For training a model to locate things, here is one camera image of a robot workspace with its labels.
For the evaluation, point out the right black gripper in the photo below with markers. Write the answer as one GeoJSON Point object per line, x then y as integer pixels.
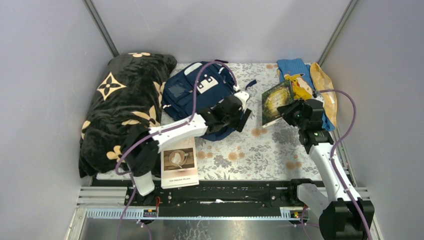
{"type": "Point", "coordinates": [286, 110]}

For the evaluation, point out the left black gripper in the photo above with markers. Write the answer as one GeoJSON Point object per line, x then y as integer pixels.
{"type": "Point", "coordinates": [244, 117]}

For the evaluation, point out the dark green gold book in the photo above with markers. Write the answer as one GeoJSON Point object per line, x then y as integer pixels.
{"type": "Point", "coordinates": [277, 96]}

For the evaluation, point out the navy blue student backpack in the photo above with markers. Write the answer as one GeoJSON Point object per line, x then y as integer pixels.
{"type": "Point", "coordinates": [202, 84]}

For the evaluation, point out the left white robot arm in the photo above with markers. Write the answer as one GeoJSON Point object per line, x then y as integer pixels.
{"type": "Point", "coordinates": [141, 148]}

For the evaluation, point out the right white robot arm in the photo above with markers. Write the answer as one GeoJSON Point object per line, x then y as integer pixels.
{"type": "Point", "coordinates": [342, 213]}

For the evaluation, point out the yellow plastic bag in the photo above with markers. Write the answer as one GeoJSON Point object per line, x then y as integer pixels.
{"type": "Point", "coordinates": [321, 81]}

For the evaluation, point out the blue Pikachu cloth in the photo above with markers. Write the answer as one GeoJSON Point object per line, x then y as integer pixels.
{"type": "Point", "coordinates": [305, 80]}

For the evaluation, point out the floral white table mat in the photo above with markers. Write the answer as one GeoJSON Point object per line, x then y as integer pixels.
{"type": "Point", "coordinates": [257, 153]}

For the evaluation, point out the white coffee cover book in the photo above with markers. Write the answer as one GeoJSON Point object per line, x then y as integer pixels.
{"type": "Point", "coordinates": [179, 166]}

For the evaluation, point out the black floral plush blanket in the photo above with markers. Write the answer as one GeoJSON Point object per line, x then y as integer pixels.
{"type": "Point", "coordinates": [128, 96]}

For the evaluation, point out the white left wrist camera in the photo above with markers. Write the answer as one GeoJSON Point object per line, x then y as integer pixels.
{"type": "Point", "coordinates": [242, 95]}

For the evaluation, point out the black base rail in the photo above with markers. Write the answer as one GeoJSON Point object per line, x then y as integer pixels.
{"type": "Point", "coordinates": [210, 200]}

